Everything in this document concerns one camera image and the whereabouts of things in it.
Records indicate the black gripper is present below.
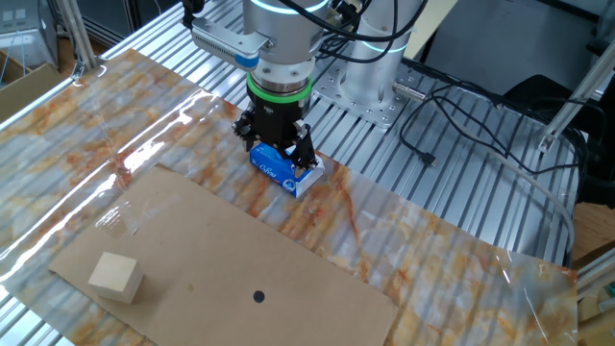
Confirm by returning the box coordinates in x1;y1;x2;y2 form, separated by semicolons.
232;95;319;173

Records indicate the light wooden cube block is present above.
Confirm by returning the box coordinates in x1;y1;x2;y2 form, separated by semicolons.
86;251;145;306

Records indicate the blue white tissue pack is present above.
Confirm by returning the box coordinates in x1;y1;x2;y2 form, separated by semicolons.
248;140;327;199

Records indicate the brown cardboard sheet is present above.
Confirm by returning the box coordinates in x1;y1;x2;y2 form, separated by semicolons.
47;163;399;346

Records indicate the silver metal connector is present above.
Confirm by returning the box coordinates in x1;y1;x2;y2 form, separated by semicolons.
392;80;428;102

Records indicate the clear tape patch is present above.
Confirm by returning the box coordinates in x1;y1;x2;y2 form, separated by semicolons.
94;199;141;240

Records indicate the tan board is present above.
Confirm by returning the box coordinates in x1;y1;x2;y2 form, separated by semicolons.
403;0;460;60

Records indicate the dark cabinet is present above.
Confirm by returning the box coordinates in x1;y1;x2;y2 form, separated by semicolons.
76;0;186;48

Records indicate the orange marble pattern mat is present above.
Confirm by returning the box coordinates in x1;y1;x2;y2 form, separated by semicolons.
0;47;579;346

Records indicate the brown cardboard box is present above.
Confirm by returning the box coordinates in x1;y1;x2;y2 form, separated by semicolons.
0;50;64;124

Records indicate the grey computer case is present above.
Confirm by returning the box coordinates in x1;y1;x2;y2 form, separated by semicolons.
0;0;60;69

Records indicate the black chair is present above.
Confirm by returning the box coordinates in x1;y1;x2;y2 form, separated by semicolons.
502;74;615;209

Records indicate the aluminium profile bar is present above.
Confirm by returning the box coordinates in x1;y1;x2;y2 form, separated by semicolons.
575;259;615;302

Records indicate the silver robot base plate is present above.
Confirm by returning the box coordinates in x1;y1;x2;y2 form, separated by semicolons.
310;60;427;130

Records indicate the black cable with plug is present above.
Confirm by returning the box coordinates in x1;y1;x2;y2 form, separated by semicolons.
398;93;505;169

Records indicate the aluminium frame post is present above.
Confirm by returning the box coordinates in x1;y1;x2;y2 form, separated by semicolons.
536;36;615;155
55;0;100;71

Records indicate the aluminium rail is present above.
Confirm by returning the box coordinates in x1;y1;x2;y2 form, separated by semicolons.
0;61;88;134

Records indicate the long black cable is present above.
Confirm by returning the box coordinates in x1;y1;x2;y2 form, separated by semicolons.
429;94;581;175

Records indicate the grey cable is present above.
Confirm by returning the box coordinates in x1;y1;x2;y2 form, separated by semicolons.
446;114;578;263

